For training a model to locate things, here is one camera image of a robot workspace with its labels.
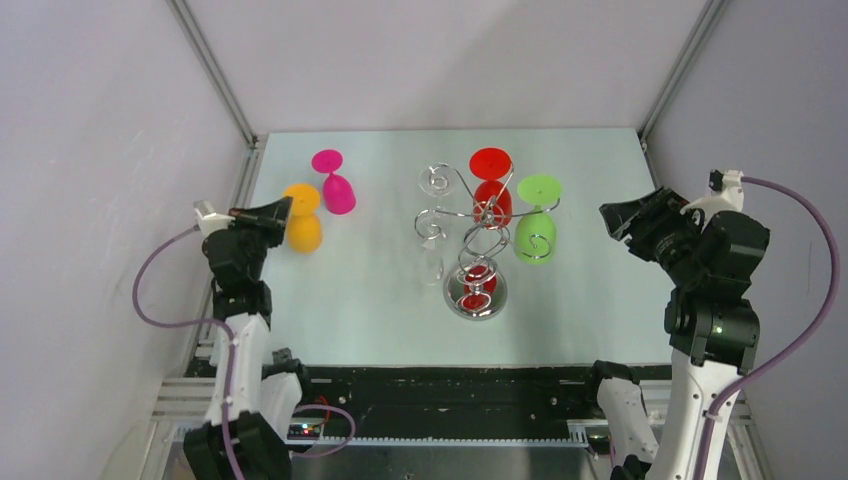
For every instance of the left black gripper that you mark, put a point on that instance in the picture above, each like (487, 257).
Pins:
(271, 219)

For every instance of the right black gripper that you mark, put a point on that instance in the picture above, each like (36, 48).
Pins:
(642, 217)

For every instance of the orange wine glass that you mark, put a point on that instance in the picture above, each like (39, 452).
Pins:
(304, 231)

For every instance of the green wine glass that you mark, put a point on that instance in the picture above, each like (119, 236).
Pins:
(536, 233)

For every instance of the red wine glass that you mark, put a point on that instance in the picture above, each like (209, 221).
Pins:
(492, 166)

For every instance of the chrome wine glass rack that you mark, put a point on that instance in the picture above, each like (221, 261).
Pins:
(474, 288)

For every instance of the clear champagne flute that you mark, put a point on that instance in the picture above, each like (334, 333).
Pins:
(430, 263)

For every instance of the clear wine glass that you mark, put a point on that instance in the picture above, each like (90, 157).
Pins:
(438, 181)

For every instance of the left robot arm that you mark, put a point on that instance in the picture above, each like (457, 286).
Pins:
(236, 441)

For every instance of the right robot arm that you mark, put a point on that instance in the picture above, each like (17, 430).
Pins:
(714, 337)

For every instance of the pink wine glass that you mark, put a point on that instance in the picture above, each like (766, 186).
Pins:
(339, 197)

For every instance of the left circuit board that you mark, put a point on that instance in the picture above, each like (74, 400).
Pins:
(304, 432)

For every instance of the circuit board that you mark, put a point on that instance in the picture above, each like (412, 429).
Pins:
(304, 432)
(598, 444)

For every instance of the right circuit board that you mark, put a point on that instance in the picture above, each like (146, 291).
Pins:
(598, 444)

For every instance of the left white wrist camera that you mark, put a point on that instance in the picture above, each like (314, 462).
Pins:
(208, 220)

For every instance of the left aluminium frame post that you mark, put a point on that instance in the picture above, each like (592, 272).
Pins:
(197, 40)

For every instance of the aluminium frame post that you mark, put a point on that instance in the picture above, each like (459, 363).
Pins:
(197, 40)
(699, 35)

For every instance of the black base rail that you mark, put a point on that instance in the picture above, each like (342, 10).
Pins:
(535, 404)

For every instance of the right aluminium frame post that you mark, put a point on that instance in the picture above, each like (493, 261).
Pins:
(699, 35)

